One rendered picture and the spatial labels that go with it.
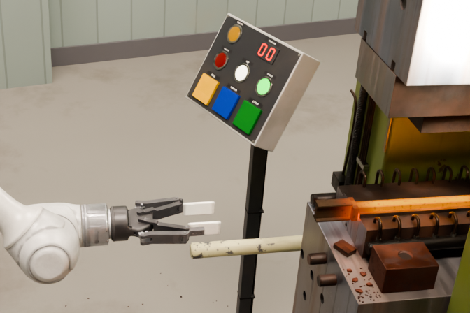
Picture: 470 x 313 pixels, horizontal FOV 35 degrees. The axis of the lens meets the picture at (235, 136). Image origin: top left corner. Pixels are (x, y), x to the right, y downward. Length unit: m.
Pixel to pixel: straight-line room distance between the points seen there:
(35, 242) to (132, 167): 2.35
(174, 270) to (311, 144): 1.28
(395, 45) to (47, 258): 0.77
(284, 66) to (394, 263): 0.66
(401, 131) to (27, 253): 0.96
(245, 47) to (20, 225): 0.95
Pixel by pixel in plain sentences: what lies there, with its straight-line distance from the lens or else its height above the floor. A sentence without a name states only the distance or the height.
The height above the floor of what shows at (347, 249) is 0.93.
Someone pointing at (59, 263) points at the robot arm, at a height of 1.08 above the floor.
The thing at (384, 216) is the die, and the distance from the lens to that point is 1.75.
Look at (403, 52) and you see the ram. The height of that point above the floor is 1.42.
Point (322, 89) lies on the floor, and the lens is 4.67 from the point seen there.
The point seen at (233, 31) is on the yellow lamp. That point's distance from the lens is 2.18.
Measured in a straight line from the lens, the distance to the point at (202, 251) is 2.16.
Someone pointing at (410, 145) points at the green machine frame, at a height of 1.05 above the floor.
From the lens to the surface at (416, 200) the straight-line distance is 1.80.
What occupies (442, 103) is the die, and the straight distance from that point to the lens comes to 1.58.
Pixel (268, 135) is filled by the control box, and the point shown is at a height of 0.98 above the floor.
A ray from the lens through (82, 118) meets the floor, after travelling 4.18.
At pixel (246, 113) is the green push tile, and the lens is 2.05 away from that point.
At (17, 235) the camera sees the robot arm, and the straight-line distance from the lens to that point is 1.44.
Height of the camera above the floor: 1.95
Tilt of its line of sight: 29 degrees down
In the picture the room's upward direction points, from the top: 4 degrees clockwise
